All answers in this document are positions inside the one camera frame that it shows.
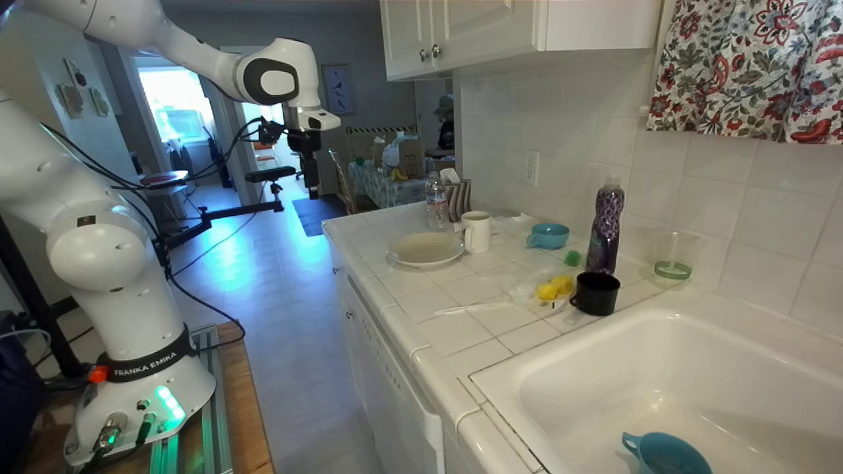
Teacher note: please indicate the clear glass with green base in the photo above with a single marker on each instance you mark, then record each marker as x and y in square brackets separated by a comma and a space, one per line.
[672, 256]

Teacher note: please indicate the clear water bottle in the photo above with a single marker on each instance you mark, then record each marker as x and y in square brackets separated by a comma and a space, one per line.
[435, 202]

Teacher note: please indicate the white kitchen sink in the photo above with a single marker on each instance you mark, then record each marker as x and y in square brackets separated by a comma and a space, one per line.
[751, 397]

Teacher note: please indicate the purple floral dish soap bottle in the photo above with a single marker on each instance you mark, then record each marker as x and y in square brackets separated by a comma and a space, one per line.
[603, 231]

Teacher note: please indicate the black cup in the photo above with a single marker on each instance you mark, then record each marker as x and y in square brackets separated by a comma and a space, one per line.
[595, 293]

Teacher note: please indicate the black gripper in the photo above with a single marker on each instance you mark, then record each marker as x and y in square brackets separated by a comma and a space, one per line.
[304, 144]

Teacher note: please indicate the yellow sponge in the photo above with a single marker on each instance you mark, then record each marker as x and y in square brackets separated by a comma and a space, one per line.
[557, 288]

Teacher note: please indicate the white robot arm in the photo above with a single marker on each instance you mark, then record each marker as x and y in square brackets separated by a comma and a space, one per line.
[150, 378]

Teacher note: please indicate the small teal bowl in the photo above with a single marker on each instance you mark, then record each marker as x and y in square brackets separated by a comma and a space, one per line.
[548, 234]

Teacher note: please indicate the white plate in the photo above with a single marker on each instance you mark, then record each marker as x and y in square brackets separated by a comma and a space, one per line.
[424, 247]

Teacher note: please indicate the white flower mug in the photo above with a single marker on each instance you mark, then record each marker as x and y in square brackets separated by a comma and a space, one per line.
[475, 229]

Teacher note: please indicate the floral window curtain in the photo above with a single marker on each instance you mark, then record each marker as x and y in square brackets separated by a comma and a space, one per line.
[761, 69]

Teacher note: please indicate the white upper cabinet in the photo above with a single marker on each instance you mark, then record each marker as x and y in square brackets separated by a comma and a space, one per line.
[444, 35]

